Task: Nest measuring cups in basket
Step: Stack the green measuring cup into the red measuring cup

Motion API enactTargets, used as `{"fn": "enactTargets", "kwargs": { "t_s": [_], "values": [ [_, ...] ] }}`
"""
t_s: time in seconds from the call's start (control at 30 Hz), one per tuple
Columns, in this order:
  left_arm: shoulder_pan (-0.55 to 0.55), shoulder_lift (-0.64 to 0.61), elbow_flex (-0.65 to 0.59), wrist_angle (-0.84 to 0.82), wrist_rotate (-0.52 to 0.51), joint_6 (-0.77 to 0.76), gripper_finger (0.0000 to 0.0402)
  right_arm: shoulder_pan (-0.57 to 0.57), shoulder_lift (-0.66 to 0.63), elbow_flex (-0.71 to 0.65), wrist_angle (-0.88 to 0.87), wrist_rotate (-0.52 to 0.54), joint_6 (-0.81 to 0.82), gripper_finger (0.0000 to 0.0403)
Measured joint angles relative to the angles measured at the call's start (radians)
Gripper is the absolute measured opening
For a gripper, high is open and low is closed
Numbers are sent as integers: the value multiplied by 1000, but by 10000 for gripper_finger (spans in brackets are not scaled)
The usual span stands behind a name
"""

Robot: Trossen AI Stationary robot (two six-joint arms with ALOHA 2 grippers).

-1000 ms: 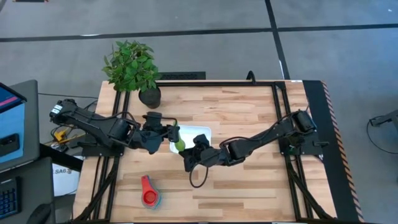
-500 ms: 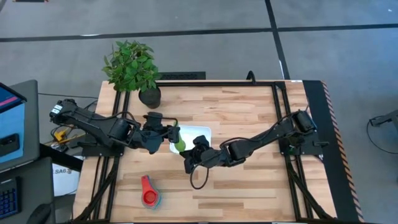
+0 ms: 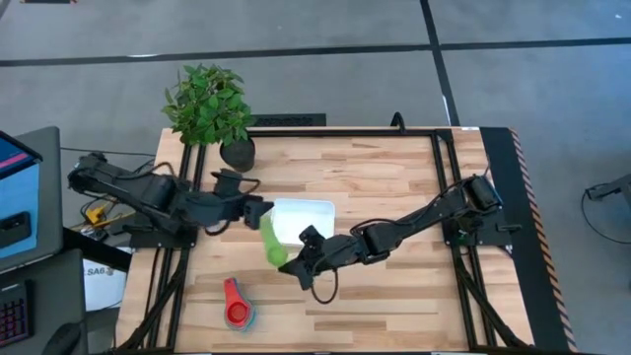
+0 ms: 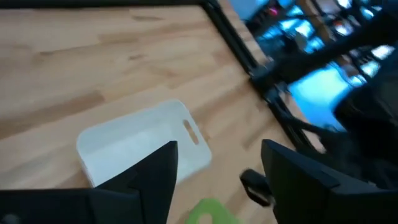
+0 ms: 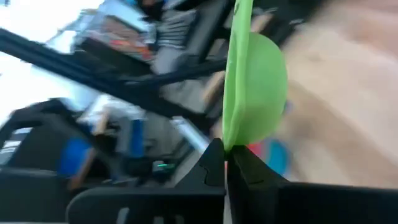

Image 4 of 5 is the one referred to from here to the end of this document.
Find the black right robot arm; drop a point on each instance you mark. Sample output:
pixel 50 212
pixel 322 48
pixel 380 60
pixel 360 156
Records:
pixel 373 130

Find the white plastic basket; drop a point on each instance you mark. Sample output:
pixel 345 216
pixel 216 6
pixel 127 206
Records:
pixel 130 140

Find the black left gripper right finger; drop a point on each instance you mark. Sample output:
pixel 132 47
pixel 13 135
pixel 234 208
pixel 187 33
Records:
pixel 295 186

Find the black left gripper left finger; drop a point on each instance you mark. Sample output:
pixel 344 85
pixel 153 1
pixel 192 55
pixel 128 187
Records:
pixel 149 186

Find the black aluminium table frame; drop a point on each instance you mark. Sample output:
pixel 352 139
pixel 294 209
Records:
pixel 230 34

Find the green measuring cup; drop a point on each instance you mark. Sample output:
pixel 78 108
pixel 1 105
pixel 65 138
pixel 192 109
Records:
pixel 217 207

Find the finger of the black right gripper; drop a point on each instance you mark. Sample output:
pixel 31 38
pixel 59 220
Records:
pixel 255 186

